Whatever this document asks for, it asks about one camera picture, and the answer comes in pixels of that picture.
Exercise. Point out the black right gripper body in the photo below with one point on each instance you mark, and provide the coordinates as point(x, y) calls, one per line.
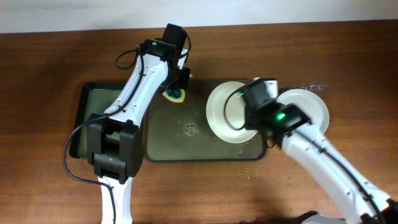
point(249, 120)

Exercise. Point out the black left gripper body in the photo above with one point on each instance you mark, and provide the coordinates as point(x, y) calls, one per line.
point(180, 78)

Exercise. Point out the green and yellow sponge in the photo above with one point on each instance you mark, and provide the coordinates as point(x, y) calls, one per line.
point(175, 96)

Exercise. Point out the cream plate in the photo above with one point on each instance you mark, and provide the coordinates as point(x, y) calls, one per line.
point(221, 113)

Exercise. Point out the pale green plate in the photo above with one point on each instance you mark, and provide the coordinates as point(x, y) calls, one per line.
point(310, 103)

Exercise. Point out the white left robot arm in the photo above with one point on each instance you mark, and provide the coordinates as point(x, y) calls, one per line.
point(114, 142)

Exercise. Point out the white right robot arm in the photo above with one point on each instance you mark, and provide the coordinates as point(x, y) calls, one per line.
point(356, 197)

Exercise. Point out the large dark serving tray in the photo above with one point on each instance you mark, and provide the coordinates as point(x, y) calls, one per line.
point(176, 132)

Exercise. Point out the small black sponge tray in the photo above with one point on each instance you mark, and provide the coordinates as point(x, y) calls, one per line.
point(95, 97)

